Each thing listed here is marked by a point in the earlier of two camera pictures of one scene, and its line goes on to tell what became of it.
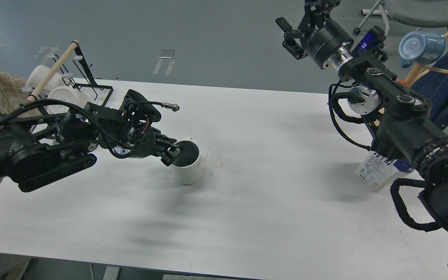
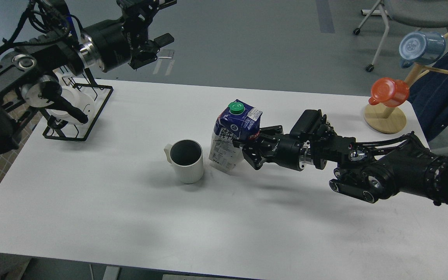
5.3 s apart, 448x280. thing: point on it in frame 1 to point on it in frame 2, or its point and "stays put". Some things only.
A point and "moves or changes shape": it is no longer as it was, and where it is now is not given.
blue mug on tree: [420, 47] stays put
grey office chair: [424, 13] stays put
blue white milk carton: [377, 172] moves or changes shape
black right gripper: [320, 35] to [274, 146]
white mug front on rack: [67, 93] stays put
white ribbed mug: [187, 167] stays put
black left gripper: [141, 141] to [105, 44]
